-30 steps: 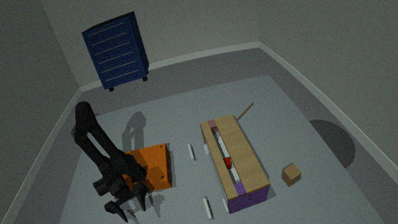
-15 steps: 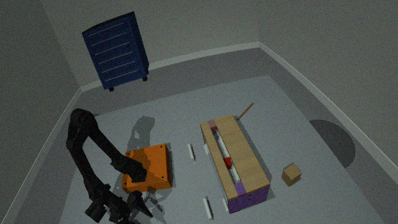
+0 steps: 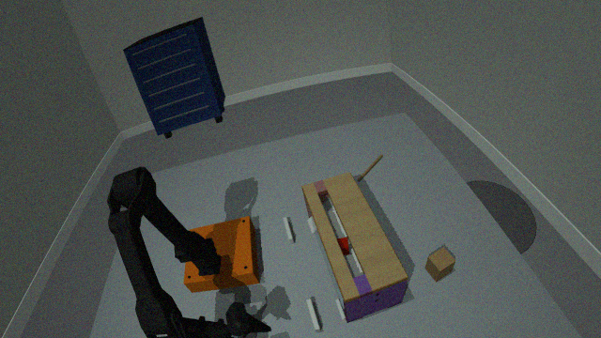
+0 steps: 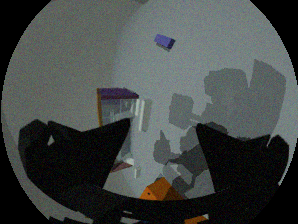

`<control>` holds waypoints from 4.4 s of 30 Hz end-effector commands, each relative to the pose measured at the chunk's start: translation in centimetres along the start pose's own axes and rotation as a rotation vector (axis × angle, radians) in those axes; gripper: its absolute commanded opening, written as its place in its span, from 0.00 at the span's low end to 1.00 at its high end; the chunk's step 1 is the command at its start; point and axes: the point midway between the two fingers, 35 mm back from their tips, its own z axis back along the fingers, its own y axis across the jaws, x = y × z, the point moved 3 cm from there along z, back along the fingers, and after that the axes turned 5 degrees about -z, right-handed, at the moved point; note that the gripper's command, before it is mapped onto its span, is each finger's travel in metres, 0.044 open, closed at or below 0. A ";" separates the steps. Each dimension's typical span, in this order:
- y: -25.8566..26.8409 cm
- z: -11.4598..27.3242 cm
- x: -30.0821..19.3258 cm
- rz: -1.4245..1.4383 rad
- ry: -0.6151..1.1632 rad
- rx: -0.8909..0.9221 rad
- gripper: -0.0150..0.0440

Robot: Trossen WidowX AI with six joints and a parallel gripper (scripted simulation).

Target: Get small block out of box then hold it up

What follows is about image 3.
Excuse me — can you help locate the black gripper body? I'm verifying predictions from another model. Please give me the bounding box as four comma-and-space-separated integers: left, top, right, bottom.
195, 302, 250, 338

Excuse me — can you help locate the brown thin rod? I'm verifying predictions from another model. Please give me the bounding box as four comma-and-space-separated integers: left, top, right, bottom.
358, 155, 382, 182

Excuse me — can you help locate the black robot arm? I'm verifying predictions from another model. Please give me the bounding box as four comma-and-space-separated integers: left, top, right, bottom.
108, 166, 222, 338

